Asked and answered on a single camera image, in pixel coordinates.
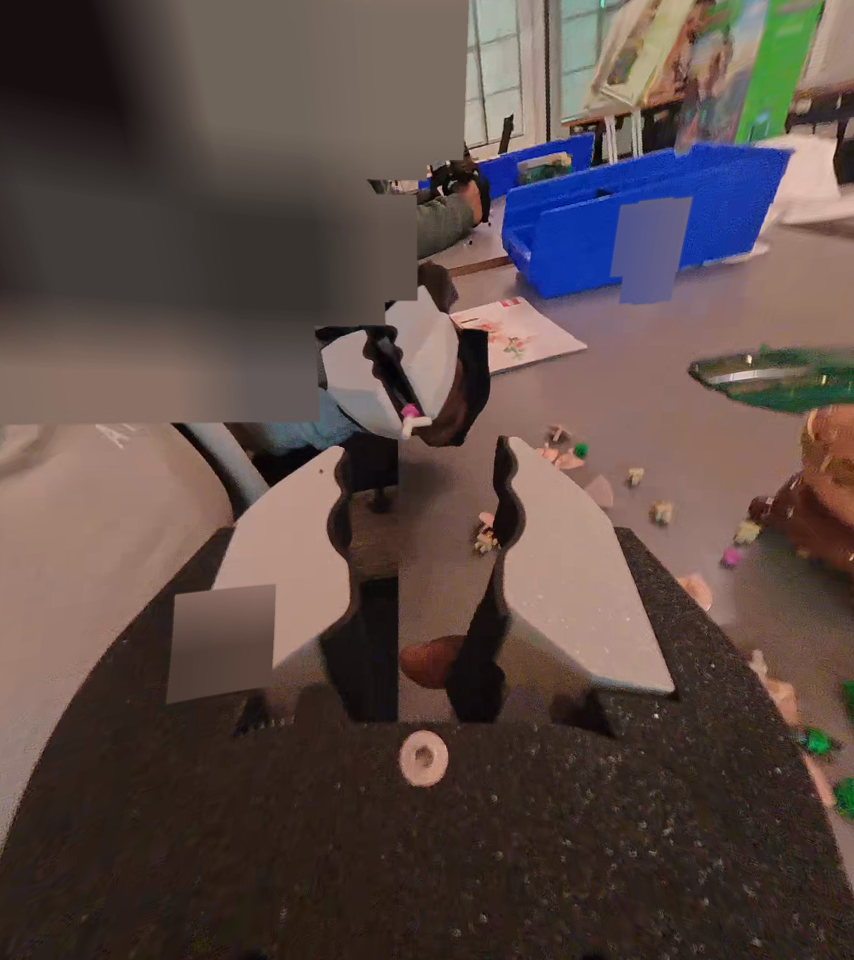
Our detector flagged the flower instruction booklet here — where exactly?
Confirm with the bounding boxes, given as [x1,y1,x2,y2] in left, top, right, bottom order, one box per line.
[448,297,590,376]

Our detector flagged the another person's forearm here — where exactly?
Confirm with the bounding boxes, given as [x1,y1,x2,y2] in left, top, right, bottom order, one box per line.
[417,195,477,261]

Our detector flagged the brick-built potted plant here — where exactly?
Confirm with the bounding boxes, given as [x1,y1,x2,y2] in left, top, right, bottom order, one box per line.
[688,288,854,630]

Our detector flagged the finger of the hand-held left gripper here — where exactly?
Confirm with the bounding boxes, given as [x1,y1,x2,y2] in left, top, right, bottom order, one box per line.
[388,288,459,420]
[320,328,414,439]

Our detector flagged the window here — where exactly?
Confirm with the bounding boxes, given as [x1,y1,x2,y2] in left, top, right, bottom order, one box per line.
[464,0,564,149]

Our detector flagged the large blue plastic bin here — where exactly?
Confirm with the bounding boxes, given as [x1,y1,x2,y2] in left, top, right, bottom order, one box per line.
[503,144,794,303]

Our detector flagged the person's pale hoodie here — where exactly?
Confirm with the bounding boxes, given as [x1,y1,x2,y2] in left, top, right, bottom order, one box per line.
[0,423,236,886]

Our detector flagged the wooden table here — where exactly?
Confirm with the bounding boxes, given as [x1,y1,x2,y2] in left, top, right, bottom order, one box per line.
[568,69,854,151]

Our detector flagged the brown round brick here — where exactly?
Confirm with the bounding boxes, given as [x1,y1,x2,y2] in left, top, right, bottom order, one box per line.
[400,635,473,688]

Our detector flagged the pale printed toy box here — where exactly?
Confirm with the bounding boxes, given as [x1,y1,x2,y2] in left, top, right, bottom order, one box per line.
[583,0,698,112]

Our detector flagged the scattered small toy bricks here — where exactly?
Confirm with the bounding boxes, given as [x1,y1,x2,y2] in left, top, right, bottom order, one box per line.
[472,423,825,810]

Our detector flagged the green printed toy box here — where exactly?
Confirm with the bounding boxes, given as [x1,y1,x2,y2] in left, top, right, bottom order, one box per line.
[733,0,827,145]

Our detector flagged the white paper sheet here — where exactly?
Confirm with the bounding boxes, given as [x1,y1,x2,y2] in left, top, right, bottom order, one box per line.
[759,137,854,228]

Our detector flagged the small blue plastic bin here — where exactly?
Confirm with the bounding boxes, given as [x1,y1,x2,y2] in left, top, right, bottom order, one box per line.
[418,133,597,201]

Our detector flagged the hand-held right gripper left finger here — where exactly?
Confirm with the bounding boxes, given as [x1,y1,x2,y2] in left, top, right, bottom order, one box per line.
[213,446,356,676]

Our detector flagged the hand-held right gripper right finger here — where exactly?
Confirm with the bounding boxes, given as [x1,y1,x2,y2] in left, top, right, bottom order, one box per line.
[448,435,677,723]

